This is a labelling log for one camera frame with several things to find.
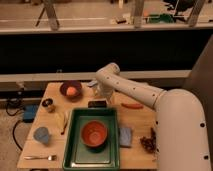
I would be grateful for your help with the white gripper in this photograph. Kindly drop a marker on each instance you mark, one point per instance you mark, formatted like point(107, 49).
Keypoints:
point(107, 93)

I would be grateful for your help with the black eraser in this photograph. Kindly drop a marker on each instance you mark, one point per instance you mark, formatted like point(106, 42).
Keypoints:
point(97, 104)

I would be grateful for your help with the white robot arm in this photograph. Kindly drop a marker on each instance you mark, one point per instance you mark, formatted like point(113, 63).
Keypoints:
point(181, 129)

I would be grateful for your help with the dark purple bowl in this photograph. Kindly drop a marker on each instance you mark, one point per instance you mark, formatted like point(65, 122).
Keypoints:
point(71, 83)

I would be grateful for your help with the red bowl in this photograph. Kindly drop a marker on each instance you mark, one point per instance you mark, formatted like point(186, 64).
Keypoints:
point(94, 133)

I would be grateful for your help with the orange carrot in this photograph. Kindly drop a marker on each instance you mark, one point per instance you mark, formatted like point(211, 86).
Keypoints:
point(132, 106)

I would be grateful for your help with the orange peach fruit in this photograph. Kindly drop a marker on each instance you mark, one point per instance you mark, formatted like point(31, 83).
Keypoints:
point(71, 91)

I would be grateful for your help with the blue sponge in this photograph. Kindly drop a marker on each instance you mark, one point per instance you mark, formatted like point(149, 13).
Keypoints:
point(125, 137)

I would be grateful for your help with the yellow banana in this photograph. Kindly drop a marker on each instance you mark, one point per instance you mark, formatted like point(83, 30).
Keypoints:
point(61, 121)

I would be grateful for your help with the small tin can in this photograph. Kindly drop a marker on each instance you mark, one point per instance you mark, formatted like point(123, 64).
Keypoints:
point(48, 105)

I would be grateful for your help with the bunch of dark grapes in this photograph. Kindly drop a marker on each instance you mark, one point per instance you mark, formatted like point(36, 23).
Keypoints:
point(149, 144)

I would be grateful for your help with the green plastic tray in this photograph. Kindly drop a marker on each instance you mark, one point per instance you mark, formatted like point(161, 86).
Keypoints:
point(79, 157)

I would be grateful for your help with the blue plastic cup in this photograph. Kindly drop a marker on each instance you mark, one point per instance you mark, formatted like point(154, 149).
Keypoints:
point(42, 135)

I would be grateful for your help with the blue power box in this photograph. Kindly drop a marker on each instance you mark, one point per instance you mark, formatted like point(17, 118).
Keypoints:
point(30, 113)

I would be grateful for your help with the silver fork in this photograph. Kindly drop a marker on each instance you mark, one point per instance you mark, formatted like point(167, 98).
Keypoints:
point(49, 158)

